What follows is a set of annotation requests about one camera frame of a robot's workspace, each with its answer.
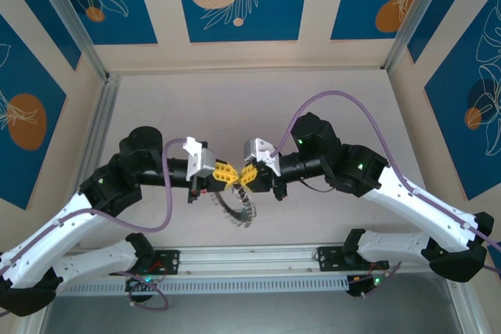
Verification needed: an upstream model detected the silver keyring bundle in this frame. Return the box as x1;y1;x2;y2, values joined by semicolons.
210;183;258;230

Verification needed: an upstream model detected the black mounting plate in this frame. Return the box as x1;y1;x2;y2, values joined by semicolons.
148;250;182;275
315;246;346;272

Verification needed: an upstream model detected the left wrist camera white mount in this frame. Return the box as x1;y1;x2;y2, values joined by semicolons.
182;136;219;181

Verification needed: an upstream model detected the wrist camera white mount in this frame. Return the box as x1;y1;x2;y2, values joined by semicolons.
182;136;219;181
242;137;282;167

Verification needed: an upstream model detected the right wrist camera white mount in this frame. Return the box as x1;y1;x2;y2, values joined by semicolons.
242;137;282;167

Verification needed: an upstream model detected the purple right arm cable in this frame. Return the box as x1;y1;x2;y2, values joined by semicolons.
272;91;501;272

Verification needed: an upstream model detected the aluminium side rail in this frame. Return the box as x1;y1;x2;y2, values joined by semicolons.
74;74;123;198

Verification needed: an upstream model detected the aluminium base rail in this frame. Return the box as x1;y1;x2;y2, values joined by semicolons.
154;245;348;277

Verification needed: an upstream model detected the white slotted cable duct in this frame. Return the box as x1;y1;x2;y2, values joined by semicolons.
58;274;350;296

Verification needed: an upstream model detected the thin purple base cable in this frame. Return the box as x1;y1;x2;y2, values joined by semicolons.
125;270;171;311
350;261;403;300

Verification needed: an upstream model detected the aluminium frame post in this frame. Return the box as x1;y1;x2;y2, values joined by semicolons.
27;0;111;83
18;302;54;334
381;0;462;73
445;282;488;334

